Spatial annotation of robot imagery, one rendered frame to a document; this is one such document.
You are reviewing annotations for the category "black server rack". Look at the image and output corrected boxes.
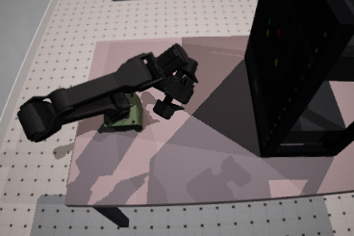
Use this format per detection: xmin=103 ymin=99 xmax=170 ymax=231
xmin=244 ymin=0 xmax=354 ymax=158

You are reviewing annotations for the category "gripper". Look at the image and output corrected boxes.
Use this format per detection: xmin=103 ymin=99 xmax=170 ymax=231
xmin=153 ymin=58 xmax=198 ymax=119

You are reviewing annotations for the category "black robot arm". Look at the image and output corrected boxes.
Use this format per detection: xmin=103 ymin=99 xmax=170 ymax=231
xmin=17 ymin=43 xmax=194 ymax=143

